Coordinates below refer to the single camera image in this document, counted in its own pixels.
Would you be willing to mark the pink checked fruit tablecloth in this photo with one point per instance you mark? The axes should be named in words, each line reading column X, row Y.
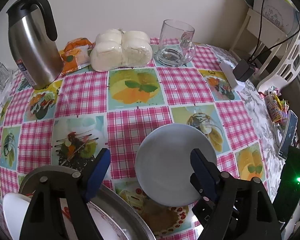
column 130, row 95

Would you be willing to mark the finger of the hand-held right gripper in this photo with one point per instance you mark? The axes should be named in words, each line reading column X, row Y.
column 205, row 213

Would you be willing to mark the black power adapter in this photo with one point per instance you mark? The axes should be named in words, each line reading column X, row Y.
column 243, row 70

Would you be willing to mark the white printed card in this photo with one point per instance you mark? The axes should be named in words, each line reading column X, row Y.
column 280, row 10

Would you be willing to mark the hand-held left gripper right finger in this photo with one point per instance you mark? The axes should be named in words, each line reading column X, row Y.
column 205, row 175

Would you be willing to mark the smartphone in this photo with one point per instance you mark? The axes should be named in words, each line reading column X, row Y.
column 288, row 135

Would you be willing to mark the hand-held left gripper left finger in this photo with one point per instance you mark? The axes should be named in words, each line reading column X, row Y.
column 97, row 175

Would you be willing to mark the round floral rim plate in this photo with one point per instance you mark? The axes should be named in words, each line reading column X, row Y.
column 107, row 222

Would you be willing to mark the white lattice rack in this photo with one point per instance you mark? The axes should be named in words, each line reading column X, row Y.
column 290, row 60

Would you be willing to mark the pale blue bowl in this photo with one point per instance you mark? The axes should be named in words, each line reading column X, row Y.
column 165, row 160

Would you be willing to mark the orange snack packet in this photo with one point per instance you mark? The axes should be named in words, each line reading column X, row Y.
column 75, row 55

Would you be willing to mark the stainless steel thermos jug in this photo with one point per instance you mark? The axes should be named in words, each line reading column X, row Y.
column 35, row 45

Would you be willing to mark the small white bowl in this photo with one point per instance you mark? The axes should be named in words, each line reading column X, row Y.
column 13, row 212

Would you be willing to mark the stainless steel plate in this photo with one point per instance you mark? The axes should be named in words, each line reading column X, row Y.
column 130, row 212

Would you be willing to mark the colourful candy packets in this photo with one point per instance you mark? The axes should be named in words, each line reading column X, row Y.
column 275, row 105

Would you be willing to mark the bag of steamed buns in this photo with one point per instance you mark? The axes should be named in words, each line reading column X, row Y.
column 120, row 50

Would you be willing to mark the clear glass mug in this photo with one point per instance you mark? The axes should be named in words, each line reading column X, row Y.
column 173, row 45

